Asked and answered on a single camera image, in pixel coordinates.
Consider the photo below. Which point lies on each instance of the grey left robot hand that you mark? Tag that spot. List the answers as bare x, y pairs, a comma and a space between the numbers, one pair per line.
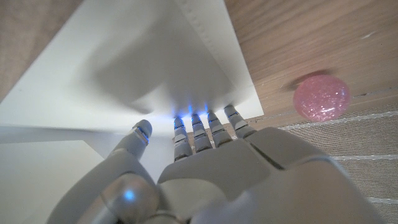
233, 174

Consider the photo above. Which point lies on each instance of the cream paper file folder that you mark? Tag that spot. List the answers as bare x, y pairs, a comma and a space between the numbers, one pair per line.
93, 62

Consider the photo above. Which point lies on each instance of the small pink glitter ball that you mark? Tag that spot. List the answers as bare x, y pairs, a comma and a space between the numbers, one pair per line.
321, 98

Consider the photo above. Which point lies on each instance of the beige striped cloth backdrop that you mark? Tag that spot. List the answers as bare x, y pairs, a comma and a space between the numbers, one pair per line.
367, 140

